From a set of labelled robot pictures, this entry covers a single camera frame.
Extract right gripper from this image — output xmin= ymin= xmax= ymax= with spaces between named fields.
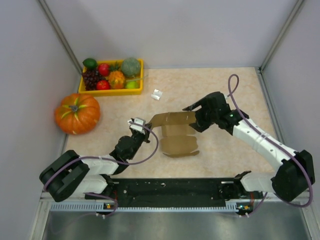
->
xmin=183 ymin=97 xmax=219 ymax=132

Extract brown cardboard box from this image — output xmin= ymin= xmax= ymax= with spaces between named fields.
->
xmin=150 ymin=111 xmax=200 ymax=158

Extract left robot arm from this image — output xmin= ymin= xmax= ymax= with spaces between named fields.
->
xmin=39 ymin=118 xmax=152 ymax=202

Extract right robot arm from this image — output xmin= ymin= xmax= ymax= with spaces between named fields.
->
xmin=184 ymin=91 xmax=315 ymax=203

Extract small white plastic bag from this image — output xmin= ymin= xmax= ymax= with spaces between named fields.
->
xmin=150 ymin=89 xmax=163 ymax=101

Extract light green apple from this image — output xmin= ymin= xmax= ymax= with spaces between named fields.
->
xmin=125 ymin=81 xmax=139 ymax=89

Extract small orange pineapple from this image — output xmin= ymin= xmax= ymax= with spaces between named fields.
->
xmin=108 ymin=62 xmax=126 ymax=90

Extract red apple front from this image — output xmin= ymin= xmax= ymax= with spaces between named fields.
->
xmin=96 ymin=80 xmax=111 ymax=91

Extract red apple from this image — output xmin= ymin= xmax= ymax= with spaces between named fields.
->
xmin=98 ymin=63 xmax=110 ymax=77
xmin=96 ymin=80 xmax=111 ymax=91

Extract green round melon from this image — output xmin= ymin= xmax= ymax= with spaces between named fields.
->
xmin=121 ymin=57 xmax=141 ymax=78

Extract orange plastic pumpkin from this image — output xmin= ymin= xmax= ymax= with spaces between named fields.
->
xmin=54 ymin=93 xmax=101 ymax=135

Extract red apple back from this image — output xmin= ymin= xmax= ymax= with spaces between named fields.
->
xmin=98 ymin=63 xmax=110 ymax=77

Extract yellow plastic tray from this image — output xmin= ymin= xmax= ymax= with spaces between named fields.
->
xmin=78 ymin=58 xmax=146 ymax=97

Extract dark purple grapes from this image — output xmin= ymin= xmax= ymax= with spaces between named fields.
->
xmin=82 ymin=69 xmax=105 ymax=91

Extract green lime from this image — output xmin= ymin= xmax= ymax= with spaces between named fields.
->
xmin=82 ymin=58 xmax=98 ymax=70

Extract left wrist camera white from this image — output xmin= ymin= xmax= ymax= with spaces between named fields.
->
xmin=127 ymin=117 xmax=146 ymax=134

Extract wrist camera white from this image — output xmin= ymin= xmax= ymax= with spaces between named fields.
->
xmin=224 ymin=94 xmax=230 ymax=101
xmin=127 ymin=117 xmax=146 ymax=134

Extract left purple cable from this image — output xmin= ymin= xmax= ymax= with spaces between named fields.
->
xmin=42 ymin=122 xmax=160 ymax=193

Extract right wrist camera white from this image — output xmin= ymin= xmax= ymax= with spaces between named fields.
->
xmin=224 ymin=94 xmax=230 ymax=101

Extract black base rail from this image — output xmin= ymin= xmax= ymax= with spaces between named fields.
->
xmin=82 ymin=177 xmax=266 ymax=208

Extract right aluminium frame post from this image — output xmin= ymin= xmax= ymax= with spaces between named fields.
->
xmin=258 ymin=0 xmax=307 ymax=75

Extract aluminium frame post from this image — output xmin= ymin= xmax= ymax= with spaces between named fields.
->
xmin=36 ymin=0 xmax=82 ymax=74
xmin=258 ymin=0 xmax=307 ymax=75

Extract left aluminium frame post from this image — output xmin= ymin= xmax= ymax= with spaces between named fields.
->
xmin=36 ymin=0 xmax=82 ymax=74

